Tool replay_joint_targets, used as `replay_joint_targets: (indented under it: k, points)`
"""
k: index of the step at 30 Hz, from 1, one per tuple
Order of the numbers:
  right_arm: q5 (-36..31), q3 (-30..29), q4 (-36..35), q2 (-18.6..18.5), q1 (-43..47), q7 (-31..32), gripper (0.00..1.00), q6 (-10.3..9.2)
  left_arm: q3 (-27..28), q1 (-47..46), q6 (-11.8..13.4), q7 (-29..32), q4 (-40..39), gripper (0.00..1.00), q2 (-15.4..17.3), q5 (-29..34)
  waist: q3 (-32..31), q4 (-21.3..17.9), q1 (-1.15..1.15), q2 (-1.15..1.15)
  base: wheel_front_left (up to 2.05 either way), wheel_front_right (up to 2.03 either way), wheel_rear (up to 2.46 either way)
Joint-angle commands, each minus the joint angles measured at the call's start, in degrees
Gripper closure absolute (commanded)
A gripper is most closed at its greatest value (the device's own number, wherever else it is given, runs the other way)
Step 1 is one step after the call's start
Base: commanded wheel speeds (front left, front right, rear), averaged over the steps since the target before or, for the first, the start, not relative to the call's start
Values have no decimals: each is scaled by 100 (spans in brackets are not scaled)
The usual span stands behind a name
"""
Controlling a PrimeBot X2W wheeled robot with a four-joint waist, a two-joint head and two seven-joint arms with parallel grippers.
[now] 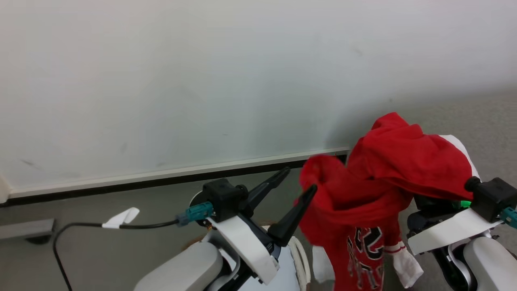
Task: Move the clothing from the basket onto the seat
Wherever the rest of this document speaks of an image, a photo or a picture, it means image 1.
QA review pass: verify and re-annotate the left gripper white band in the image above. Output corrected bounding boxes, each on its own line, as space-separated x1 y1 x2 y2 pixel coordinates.
207 167 318 286

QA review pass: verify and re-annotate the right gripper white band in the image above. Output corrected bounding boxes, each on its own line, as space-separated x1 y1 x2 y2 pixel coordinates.
406 195 504 255

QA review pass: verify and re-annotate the red white sports jersey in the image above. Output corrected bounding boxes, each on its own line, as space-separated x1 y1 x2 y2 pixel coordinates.
298 112 481 291

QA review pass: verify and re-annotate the white laundry basket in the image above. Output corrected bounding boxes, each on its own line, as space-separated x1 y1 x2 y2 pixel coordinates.
288 236 312 291

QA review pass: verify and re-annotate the flat grey block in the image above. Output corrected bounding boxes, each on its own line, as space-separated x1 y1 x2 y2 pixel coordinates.
0 218 55 245

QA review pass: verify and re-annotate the teal right cable connector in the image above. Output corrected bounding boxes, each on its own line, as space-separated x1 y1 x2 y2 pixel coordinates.
500 207 517 229

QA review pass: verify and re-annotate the teal cable connector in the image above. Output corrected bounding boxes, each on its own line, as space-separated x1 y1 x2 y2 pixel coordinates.
176 202 214 226
500 207 517 229

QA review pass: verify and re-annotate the teal left cable connector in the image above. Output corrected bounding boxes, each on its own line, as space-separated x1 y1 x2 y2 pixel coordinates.
176 202 214 226

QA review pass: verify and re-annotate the white black wall baseboard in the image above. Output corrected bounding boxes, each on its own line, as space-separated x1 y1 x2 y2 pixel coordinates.
0 146 350 207

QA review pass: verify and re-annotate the white cable tag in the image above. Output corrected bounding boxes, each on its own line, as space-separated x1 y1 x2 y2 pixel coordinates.
101 207 140 229

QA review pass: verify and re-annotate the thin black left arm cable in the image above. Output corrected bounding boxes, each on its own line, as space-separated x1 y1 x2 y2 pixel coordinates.
53 219 179 291

